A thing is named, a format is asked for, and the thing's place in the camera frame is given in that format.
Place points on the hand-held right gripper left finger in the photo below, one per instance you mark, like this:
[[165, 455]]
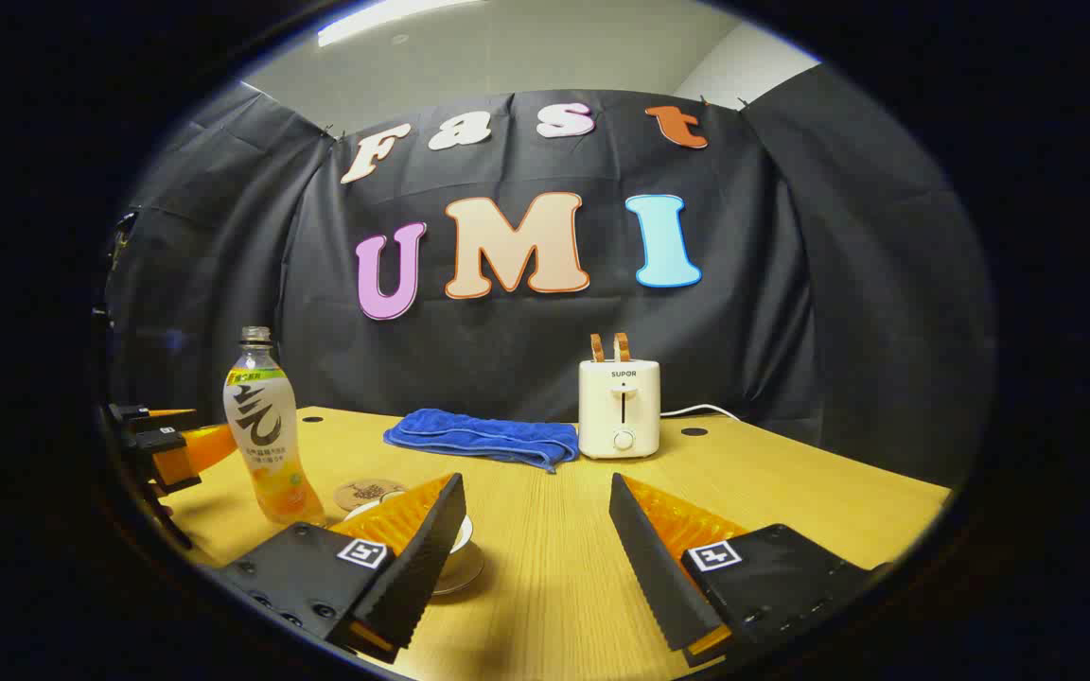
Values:
[[417, 567]]

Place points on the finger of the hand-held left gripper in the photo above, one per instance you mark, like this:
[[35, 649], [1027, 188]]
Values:
[[143, 413], [167, 438]]

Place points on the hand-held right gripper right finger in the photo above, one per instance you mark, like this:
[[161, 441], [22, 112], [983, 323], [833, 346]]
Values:
[[654, 577]]

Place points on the cream teacup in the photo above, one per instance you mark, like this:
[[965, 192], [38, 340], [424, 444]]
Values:
[[463, 534]]

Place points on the round wooden coaster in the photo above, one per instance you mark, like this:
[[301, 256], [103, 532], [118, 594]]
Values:
[[360, 494]]

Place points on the clear water bottle orange drink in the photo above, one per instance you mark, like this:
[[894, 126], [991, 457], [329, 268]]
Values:
[[261, 426]]

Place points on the cream saucer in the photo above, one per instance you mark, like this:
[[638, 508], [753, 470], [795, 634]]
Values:
[[465, 572]]

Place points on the blue towel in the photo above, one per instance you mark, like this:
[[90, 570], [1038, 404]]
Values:
[[479, 437]]

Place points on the white toaster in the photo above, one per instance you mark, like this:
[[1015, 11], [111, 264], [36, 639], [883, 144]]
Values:
[[619, 407]]

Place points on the brown toast slice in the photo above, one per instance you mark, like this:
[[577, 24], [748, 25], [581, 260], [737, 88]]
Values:
[[597, 348], [622, 347]]

